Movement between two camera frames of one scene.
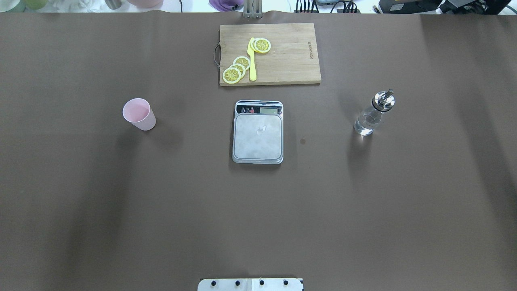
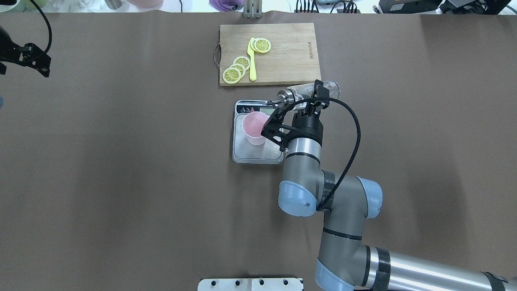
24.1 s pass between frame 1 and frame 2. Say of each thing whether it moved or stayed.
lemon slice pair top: stayed
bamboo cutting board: stayed
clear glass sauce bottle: moved
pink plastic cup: moved
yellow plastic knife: stayed
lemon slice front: stayed
